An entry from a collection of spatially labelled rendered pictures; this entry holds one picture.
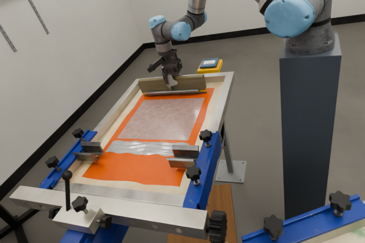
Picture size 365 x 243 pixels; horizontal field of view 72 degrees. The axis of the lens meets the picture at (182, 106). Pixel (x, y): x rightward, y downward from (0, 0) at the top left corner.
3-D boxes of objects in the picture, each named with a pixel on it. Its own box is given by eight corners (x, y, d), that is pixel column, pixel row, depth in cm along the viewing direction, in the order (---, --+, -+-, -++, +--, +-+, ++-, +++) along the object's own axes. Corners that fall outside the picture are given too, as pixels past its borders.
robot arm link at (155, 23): (157, 20, 105) (143, 20, 110) (163, 45, 111) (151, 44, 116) (169, 14, 109) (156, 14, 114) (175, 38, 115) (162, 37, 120)
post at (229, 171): (220, 160, 215) (196, 57, 163) (246, 161, 207) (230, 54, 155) (215, 180, 198) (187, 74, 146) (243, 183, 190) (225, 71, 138)
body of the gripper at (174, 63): (178, 76, 120) (172, 52, 114) (162, 76, 123) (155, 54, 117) (183, 68, 126) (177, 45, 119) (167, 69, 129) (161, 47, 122)
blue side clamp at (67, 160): (93, 140, 118) (87, 129, 114) (102, 140, 116) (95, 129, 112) (49, 195, 95) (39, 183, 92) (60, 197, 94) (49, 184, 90)
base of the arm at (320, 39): (333, 34, 90) (335, 6, 84) (335, 53, 79) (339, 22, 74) (287, 38, 96) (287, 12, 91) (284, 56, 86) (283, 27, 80)
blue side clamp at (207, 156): (208, 144, 97) (205, 130, 94) (221, 144, 95) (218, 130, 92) (187, 215, 75) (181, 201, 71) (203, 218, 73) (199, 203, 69)
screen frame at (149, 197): (138, 83, 153) (136, 78, 151) (234, 77, 132) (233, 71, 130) (49, 194, 94) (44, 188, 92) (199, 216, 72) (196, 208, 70)
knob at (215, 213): (207, 218, 68) (202, 202, 64) (228, 222, 66) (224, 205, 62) (201, 247, 63) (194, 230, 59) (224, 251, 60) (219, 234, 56)
